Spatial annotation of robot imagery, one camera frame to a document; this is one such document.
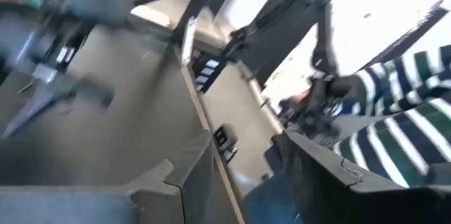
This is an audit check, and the black phone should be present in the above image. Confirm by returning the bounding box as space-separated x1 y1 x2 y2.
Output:
212 124 240 164

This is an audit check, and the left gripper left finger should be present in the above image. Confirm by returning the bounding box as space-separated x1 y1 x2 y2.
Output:
0 129 215 224

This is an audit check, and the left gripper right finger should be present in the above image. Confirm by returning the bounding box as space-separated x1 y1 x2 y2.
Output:
280 129 451 224

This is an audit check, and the black keyboard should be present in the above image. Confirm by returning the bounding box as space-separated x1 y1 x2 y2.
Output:
192 49 222 93

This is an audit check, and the grey keyboard desk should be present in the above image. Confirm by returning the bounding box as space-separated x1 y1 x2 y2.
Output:
199 62 285 197

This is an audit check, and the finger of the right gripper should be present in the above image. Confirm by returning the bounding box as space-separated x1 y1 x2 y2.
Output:
1 82 77 140

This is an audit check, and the black table mat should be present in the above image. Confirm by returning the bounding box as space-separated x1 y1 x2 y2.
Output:
0 5 209 188

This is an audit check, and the person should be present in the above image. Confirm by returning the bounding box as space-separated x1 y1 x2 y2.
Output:
330 42 451 189

